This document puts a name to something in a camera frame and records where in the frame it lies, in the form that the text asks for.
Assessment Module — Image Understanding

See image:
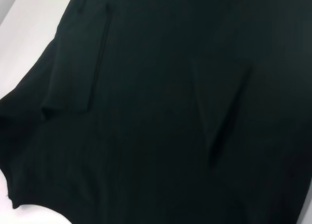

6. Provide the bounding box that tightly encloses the black shirt with FREE print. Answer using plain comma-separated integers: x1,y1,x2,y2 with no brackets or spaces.
0,0,312,224

